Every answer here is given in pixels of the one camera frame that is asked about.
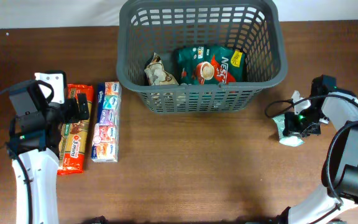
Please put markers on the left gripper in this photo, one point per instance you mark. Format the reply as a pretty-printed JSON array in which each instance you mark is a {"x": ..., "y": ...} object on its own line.
[{"x": 73, "y": 114}]

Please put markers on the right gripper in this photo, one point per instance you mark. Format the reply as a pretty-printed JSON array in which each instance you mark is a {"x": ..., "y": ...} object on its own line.
[{"x": 291, "y": 128}]

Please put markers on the small pale green packet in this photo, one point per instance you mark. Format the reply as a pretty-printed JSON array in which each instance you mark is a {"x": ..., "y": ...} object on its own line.
[{"x": 292, "y": 141}]

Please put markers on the brown white snack bag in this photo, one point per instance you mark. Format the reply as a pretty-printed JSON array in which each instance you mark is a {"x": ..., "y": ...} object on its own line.
[{"x": 156, "y": 74}]

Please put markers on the green Nescafe coffee bag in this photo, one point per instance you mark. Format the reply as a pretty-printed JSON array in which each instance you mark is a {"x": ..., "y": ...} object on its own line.
[{"x": 209, "y": 64}]

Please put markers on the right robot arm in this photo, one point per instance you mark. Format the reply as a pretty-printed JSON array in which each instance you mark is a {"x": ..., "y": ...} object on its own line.
[{"x": 338, "y": 191}]

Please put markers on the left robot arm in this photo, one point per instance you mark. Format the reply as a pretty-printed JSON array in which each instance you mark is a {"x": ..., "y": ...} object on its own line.
[{"x": 33, "y": 147}]

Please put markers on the San Remo spaghetti pack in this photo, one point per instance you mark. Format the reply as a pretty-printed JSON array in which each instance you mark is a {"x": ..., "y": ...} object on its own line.
[{"x": 72, "y": 147}]

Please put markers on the Kleenex tissue multipack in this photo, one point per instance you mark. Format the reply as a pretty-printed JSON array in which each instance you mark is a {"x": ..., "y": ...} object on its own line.
[{"x": 105, "y": 144}]

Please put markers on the grey plastic basket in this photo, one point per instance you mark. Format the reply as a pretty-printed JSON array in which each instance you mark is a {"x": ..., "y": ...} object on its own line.
[{"x": 147, "y": 28}]

